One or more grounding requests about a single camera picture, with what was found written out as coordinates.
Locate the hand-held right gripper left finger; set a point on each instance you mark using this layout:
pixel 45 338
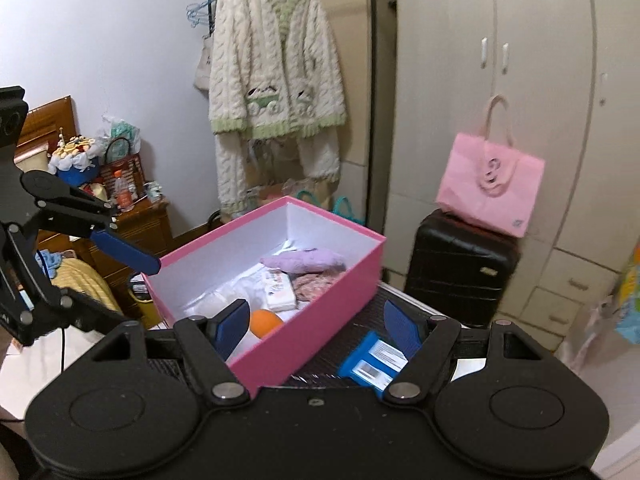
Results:
pixel 231 325

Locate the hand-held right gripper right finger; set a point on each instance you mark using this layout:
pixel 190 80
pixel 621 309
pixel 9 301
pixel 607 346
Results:
pixel 400 327

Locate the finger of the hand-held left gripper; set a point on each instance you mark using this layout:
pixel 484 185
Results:
pixel 75 310
pixel 130 257

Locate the blue wet wipes packet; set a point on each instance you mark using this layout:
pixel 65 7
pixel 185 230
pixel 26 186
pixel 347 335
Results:
pixel 360 360

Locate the white tissue pack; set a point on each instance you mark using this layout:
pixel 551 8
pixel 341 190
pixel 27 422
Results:
pixel 280 292

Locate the pink cardboard box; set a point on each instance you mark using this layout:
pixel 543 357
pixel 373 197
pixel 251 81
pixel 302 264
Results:
pixel 325 310

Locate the pink floral cloth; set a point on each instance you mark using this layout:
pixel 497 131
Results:
pixel 315 285

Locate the purple plush bear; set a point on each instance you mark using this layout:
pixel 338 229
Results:
pixel 305 261

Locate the yellow blanket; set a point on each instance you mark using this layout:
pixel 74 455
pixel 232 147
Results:
pixel 80 275

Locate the yellow bin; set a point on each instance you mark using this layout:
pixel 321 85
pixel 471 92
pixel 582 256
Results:
pixel 145 305

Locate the light blue cloth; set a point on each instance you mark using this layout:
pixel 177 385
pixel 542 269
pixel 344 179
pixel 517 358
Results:
pixel 47 262

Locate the orange drink bottle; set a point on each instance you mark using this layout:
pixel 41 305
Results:
pixel 123 195

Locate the flower bouquet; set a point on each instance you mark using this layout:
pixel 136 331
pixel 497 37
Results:
pixel 75 160

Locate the black suitcase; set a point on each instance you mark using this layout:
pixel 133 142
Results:
pixel 460 270

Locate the red shopping bag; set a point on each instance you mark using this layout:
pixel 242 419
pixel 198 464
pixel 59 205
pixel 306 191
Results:
pixel 107 175

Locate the clear plastic bag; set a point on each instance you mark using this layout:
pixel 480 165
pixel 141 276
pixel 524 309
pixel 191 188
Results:
pixel 122 130

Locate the pink tote bag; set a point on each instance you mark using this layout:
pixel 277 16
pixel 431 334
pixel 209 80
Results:
pixel 485 190

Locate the white fuzzy pants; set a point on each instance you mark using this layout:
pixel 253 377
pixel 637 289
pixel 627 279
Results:
pixel 320 160

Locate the canvas tote bag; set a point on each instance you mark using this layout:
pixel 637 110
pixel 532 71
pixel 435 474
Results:
pixel 202 72

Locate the colourful paper gift bag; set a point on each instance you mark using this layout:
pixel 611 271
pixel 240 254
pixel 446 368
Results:
pixel 630 300

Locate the white fuzzy cardigan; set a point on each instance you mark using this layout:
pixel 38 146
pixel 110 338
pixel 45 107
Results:
pixel 270 60

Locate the beige wardrobe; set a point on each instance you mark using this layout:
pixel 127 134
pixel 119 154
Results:
pixel 550 110

